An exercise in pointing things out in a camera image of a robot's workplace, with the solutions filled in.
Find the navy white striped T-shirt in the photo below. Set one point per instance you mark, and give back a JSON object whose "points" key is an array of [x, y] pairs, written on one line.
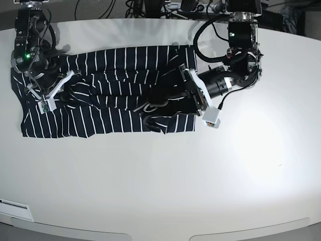
{"points": [[103, 99]]}

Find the black box on floor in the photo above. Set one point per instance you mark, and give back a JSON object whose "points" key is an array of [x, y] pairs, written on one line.
{"points": [[270, 20]]}

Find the white power strip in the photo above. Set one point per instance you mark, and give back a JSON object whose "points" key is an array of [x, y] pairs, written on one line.
{"points": [[193, 7]]}

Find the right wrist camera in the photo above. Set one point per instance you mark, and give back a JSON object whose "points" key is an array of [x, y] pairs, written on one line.
{"points": [[47, 105]]}

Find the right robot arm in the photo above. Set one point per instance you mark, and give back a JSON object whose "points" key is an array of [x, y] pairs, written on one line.
{"points": [[35, 55]]}

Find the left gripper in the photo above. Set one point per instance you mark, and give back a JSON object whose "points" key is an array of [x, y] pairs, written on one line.
{"points": [[200, 90]]}

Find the white paper label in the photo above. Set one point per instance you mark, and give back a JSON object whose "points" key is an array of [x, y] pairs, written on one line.
{"points": [[16, 210]]}

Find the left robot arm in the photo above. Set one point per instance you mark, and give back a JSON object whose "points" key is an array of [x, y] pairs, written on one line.
{"points": [[242, 57]]}

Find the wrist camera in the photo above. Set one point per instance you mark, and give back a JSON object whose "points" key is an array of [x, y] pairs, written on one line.
{"points": [[211, 117], [47, 105]]}

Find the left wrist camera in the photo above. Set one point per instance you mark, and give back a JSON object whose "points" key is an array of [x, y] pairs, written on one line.
{"points": [[211, 117]]}

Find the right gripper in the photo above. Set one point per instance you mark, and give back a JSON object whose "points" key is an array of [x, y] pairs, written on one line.
{"points": [[47, 87]]}

